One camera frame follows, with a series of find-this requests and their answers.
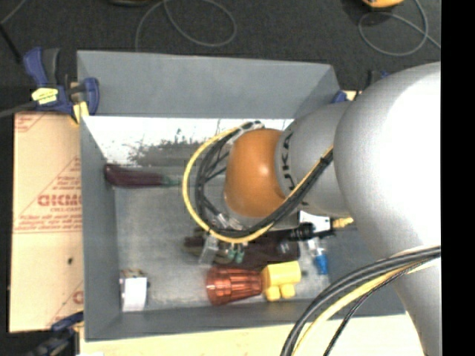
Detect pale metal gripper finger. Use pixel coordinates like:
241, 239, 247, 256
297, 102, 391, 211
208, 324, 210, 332
198, 234, 220, 266

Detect grey metal bin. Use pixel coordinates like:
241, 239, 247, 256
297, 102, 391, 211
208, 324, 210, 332
76, 50, 406, 341

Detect yellow toy block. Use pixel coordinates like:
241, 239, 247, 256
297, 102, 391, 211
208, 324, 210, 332
260, 260, 303, 303

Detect small white box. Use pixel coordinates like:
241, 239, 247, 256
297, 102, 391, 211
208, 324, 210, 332
119, 268, 150, 312

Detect clear bottle with blue cap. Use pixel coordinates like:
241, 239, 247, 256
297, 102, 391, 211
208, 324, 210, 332
298, 236, 331, 277

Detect red-brown flat block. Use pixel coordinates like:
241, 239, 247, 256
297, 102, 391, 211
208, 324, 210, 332
104, 163, 165, 188

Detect brown cardboard board, red print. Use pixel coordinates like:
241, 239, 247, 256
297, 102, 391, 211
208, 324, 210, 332
7, 111, 85, 333

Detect black cylinder on white bracket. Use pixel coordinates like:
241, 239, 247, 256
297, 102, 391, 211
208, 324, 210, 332
289, 210, 354, 243

